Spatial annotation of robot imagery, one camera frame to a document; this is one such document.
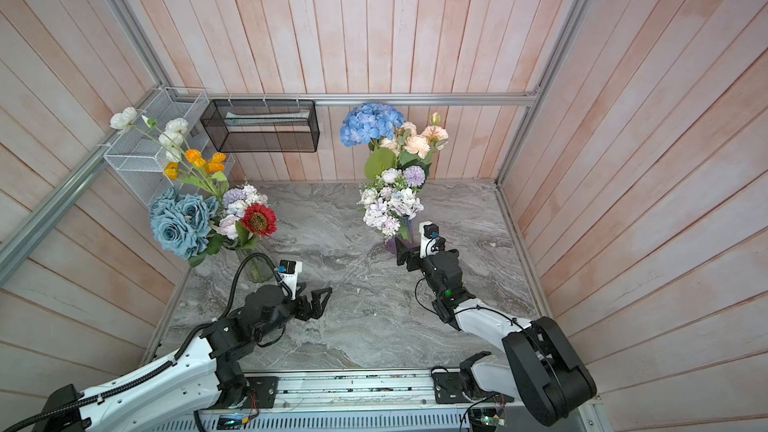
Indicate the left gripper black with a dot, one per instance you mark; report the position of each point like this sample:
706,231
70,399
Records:
317,308

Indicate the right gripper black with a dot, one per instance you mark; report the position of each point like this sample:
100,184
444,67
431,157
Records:
414,256

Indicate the blue purple glass vase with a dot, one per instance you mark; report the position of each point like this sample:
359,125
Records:
406,235

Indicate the clear grey glass vase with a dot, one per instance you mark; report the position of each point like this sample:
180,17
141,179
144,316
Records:
257,270

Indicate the red flower stem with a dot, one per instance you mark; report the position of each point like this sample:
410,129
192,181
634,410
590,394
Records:
260,220

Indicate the pink lilac mixed bouquet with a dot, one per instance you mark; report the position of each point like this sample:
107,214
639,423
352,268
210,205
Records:
234,204

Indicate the peach pink rose stem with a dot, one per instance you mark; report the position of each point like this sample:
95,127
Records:
426,144

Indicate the pale peach peony stem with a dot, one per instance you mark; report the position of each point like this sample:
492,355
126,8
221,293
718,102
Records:
397,143

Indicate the blue hydrangea stem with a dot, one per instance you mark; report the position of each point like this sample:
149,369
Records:
366,125

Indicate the teal blue rose bunch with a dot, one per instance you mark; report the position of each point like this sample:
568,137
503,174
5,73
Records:
182,225

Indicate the yellow orange flower stem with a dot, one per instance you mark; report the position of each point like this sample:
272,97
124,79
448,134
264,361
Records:
191,168

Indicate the white flower stem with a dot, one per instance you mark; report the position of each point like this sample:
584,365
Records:
171,139

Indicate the pink hydrangea bouquet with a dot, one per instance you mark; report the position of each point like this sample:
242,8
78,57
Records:
391,203

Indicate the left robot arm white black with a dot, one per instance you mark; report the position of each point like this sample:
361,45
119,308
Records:
203,372

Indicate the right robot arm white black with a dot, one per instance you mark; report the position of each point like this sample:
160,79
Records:
542,369

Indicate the electronics board with leds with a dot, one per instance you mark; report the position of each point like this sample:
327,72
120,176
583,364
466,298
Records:
484,420

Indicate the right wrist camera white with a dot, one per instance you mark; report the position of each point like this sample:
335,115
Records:
429,237

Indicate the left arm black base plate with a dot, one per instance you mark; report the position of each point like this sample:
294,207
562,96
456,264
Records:
260,393

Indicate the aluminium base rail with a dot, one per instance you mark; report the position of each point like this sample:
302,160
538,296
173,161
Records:
356,400

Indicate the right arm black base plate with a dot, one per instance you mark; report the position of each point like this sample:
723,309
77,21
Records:
482,382

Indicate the horizontal aluminium frame bar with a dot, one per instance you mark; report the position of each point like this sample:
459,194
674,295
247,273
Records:
348,99

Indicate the black mesh wall basket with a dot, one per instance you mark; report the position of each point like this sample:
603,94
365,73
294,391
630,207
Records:
262,125

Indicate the white wire shelf rack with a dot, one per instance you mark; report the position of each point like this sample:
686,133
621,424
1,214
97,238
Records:
138,158

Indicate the left aluminium frame bar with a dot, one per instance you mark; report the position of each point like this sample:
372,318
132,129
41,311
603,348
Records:
34,230

